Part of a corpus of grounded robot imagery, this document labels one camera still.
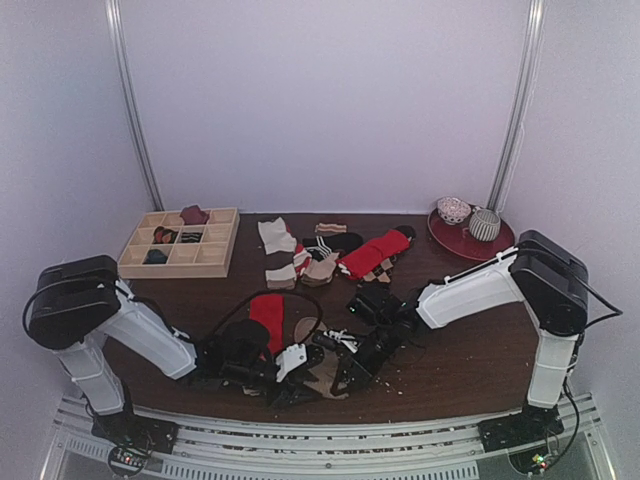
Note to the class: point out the teal rolled sock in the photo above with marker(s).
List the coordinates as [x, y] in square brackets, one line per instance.
[155, 257]

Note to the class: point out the red folded sock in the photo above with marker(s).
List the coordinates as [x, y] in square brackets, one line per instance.
[394, 242]

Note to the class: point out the black striped rolled sock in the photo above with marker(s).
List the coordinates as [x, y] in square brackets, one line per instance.
[190, 237]

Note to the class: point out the metal base rail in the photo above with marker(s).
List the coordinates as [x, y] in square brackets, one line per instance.
[213, 448]

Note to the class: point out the red black rolled sock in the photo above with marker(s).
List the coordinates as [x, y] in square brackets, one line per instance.
[162, 235]

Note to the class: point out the beige brown sock pile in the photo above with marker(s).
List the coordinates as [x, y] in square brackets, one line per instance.
[283, 278]

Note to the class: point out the left aluminium frame post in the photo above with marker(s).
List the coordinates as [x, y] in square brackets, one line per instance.
[117, 34]

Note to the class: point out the small striped folded sock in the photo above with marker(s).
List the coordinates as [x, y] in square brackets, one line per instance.
[330, 228]

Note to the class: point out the tan sock pair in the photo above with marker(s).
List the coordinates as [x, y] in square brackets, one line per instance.
[319, 273]

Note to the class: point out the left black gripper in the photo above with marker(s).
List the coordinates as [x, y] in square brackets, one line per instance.
[288, 394]

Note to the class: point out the red white striped sock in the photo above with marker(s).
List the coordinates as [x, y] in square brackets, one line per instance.
[301, 260]

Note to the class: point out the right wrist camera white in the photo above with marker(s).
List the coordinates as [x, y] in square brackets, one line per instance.
[334, 340]

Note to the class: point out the striped ceramic cup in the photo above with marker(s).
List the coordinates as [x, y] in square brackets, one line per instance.
[484, 225]

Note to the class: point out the aluminium frame post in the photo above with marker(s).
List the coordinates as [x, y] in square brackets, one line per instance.
[524, 90]
[117, 34]

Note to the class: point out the argyle brown sock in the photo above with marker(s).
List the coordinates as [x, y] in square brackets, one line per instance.
[380, 277]

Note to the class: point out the wooden compartment tray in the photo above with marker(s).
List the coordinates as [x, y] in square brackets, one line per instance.
[211, 258]

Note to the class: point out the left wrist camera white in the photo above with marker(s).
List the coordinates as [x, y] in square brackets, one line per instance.
[297, 356]

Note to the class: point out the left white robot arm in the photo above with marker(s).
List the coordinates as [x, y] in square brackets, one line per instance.
[76, 302]

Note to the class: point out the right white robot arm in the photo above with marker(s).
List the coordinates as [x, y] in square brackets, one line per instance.
[550, 284]

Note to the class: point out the beige white folded sock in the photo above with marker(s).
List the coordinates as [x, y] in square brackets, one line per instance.
[276, 236]

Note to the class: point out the white patterned bowl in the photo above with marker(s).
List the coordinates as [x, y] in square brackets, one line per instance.
[453, 210]

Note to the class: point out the right aluminium frame post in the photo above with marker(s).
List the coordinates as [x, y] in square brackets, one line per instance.
[524, 90]

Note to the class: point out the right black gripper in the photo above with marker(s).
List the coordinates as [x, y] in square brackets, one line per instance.
[353, 370]

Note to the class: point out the red and beige sock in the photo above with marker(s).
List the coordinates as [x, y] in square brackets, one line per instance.
[267, 320]

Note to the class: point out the maroon rolled sock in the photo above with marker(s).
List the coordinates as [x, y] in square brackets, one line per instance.
[194, 215]

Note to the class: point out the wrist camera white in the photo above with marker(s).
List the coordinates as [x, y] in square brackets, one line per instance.
[297, 356]
[334, 340]

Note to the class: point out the black white striped sock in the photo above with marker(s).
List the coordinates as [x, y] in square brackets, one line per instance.
[320, 247]

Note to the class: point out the red round plate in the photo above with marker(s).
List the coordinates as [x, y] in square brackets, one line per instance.
[458, 240]

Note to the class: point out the tan brown sock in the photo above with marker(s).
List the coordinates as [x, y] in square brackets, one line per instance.
[320, 378]

